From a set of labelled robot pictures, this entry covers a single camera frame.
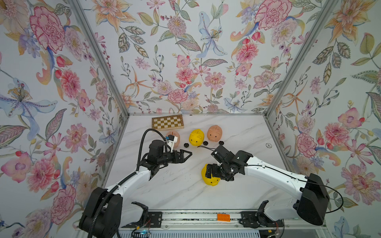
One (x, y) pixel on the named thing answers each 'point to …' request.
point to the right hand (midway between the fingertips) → (211, 174)
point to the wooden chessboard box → (168, 122)
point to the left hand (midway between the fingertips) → (188, 154)
